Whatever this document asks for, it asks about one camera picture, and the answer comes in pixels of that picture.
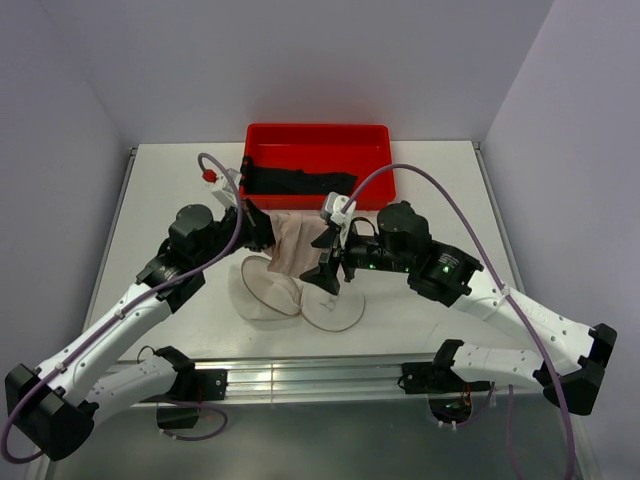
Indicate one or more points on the aluminium rail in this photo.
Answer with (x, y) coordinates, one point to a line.
(300, 375)

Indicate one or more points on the white mesh laundry bag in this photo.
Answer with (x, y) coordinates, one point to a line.
(273, 301)

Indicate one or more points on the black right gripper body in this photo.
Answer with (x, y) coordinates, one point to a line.
(366, 251)

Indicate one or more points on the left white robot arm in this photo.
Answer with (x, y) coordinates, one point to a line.
(58, 404)

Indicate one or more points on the pale pink bra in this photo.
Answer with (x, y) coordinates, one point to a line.
(292, 254)

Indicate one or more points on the black garment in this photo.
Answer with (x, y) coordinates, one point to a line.
(258, 180)

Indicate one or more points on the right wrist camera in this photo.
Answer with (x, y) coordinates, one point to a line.
(338, 210)

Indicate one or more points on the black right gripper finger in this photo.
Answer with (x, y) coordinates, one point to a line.
(324, 276)
(328, 239)

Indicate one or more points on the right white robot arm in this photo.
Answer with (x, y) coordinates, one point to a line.
(560, 358)

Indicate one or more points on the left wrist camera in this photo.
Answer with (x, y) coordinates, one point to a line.
(221, 187)

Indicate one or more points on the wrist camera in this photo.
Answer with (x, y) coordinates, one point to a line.
(338, 210)
(221, 187)

